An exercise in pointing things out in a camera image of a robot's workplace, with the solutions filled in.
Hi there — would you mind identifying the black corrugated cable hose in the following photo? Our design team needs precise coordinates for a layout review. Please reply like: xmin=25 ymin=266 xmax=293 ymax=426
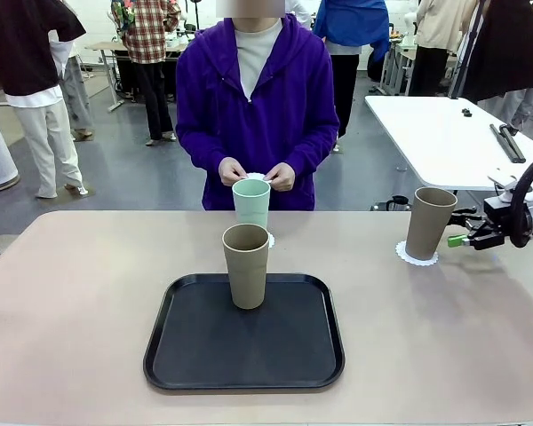
xmin=508 ymin=144 xmax=533 ymax=249

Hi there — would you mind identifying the black folded tripod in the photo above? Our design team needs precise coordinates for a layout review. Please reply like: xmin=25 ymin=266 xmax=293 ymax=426
xmin=489 ymin=122 xmax=527 ymax=164

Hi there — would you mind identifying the black plastic serving tray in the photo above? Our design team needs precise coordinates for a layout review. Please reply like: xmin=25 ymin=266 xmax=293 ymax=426
xmin=142 ymin=272 xmax=346 ymax=391

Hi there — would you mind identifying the tall mint green cup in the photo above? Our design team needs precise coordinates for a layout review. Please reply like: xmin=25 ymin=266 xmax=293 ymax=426
xmin=231 ymin=177 xmax=273 ymax=232

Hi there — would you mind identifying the black kettle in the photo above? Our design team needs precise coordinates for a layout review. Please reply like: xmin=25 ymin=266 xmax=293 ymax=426
xmin=370 ymin=194 xmax=417 ymax=212

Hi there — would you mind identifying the white folding table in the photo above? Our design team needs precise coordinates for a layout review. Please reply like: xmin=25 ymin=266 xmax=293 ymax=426
xmin=364 ymin=94 xmax=533 ymax=232

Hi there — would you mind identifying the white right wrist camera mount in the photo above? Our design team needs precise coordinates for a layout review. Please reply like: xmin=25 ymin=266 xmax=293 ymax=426
xmin=487 ymin=167 xmax=517 ymax=203

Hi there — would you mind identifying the person in purple hoodie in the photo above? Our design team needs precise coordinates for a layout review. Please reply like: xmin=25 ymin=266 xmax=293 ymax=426
xmin=175 ymin=0 xmax=341 ymax=212

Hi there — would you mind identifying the person's right hand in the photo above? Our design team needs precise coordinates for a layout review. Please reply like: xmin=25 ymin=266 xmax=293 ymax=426
xmin=218 ymin=155 xmax=249 ymax=187

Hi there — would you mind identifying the black pole stand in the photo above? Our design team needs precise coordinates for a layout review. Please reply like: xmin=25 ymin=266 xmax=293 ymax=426
xmin=447 ymin=0 xmax=485 ymax=99

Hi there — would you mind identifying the person in plaid shirt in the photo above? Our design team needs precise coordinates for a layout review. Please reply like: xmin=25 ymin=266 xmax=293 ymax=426
xmin=110 ymin=0 xmax=181 ymax=146

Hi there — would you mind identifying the tall brown cup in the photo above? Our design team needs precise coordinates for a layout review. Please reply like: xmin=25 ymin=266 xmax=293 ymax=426
xmin=221 ymin=223 xmax=270 ymax=310
xmin=403 ymin=186 xmax=458 ymax=262

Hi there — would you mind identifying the person in beige top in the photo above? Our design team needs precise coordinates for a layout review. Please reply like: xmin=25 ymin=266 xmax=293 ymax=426
xmin=415 ymin=0 xmax=479 ymax=98

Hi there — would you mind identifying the person's left hand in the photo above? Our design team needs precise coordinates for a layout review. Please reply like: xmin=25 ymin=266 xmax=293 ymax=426
xmin=268 ymin=162 xmax=298 ymax=193

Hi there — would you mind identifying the person in blue jacket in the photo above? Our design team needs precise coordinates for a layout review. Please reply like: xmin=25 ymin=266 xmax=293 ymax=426
xmin=311 ymin=0 xmax=391 ymax=152

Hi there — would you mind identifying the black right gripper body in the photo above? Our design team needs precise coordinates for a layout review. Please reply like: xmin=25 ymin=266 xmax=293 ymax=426
xmin=468 ymin=197 xmax=514 ymax=252

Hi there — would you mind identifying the person in grey trousers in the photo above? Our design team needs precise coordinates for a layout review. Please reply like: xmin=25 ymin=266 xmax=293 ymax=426
xmin=48 ymin=26 xmax=94 ymax=142

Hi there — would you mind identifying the grey background desk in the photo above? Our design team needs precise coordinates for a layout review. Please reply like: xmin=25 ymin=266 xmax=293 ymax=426
xmin=84 ymin=41 xmax=130 ymax=113

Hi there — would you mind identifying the person's left forearm purple sleeve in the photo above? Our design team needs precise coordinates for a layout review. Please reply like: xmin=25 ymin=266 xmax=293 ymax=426
xmin=288 ymin=128 xmax=341 ymax=174

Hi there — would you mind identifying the white mannequin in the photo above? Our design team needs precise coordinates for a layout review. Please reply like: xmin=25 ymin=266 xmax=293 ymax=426
xmin=402 ymin=0 xmax=421 ymax=45

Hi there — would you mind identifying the person's right forearm purple sleeve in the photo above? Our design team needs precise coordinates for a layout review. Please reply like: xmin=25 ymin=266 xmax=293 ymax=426
xmin=176 ymin=128 xmax=230 ymax=172

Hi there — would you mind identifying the person in black coat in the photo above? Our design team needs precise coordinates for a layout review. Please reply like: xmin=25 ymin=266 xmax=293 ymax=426
xmin=459 ymin=0 xmax=533 ymax=134

